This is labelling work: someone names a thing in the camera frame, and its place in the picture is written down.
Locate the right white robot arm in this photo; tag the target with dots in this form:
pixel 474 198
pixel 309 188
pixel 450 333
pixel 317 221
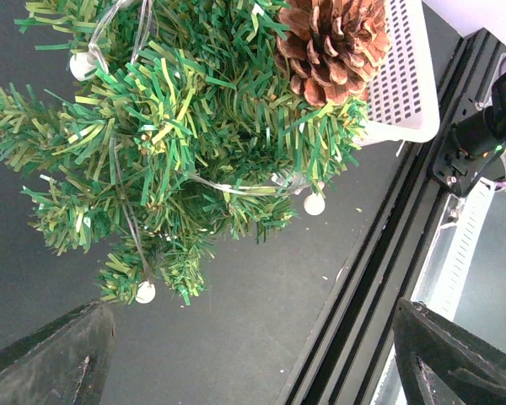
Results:
pixel 484 131

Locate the small green christmas tree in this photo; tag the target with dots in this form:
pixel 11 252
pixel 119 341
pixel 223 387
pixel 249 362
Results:
pixel 187 127

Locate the brown pine cone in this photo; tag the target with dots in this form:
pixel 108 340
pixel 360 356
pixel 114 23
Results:
pixel 332 49

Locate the white perforated plastic basket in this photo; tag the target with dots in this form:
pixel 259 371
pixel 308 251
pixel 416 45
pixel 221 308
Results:
pixel 403 102

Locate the white slotted cable duct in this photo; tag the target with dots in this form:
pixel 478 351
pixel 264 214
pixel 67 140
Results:
pixel 442 278

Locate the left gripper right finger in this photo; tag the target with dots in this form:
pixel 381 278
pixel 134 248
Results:
pixel 429 348

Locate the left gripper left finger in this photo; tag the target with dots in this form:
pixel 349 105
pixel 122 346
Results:
pixel 64 362

